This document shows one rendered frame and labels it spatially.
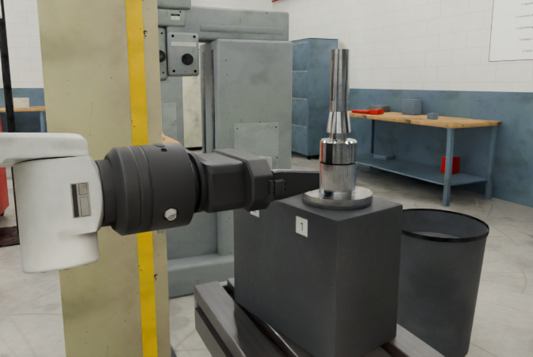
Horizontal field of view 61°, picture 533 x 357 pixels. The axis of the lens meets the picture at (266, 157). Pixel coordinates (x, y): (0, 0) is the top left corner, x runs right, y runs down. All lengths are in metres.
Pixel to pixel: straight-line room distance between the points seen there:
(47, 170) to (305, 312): 0.35
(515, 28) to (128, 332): 4.81
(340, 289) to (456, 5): 5.73
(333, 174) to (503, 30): 5.19
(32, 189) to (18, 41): 8.72
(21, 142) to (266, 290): 0.38
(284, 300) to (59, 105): 1.36
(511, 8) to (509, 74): 0.70
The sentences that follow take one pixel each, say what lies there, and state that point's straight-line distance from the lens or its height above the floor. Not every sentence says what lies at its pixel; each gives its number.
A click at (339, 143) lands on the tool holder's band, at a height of 1.23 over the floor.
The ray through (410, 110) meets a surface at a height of 0.94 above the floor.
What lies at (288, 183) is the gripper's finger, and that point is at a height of 1.20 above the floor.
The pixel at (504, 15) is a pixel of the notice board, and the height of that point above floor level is 2.02.
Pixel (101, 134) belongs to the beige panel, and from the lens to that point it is 1.84.
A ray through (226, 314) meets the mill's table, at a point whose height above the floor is 0.97.
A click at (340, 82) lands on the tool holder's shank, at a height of 1.30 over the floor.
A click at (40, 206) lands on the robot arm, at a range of 0.43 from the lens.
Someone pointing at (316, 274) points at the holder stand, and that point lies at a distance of 0.56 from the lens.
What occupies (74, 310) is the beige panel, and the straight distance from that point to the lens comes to 2.03.
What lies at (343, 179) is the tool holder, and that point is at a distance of 0.56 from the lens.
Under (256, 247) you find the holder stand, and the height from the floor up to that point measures 1.07.
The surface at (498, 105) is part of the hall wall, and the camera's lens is 5.65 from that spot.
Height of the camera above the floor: 1.31
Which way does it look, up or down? 10 degrees down
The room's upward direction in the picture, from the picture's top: straight up
